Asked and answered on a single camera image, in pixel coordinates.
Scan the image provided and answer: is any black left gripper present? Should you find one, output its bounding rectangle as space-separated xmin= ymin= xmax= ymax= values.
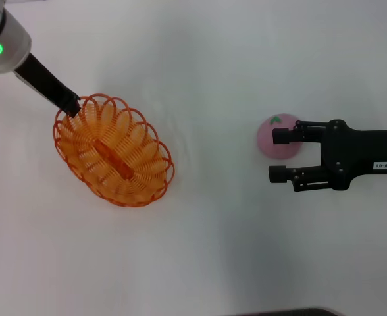
xmin=14 ymin=52 xmax=82 ymax=119

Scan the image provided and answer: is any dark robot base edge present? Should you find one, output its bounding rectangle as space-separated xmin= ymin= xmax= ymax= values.
xmin=236 ymin=307 xmax=342 ymax=316

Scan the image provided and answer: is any orange woven plastic basket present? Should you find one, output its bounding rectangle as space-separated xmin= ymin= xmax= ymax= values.
xmin=52 ymin=93 xmax=176 ymax=208

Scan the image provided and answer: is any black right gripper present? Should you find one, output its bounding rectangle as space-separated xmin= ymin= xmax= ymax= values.
xmin=268 ymin=118 xmax=387 ymax=193

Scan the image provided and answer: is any pink toy peach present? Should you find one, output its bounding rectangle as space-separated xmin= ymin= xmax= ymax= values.
xmin=256 ymin=113 xmax=303 ymax=161

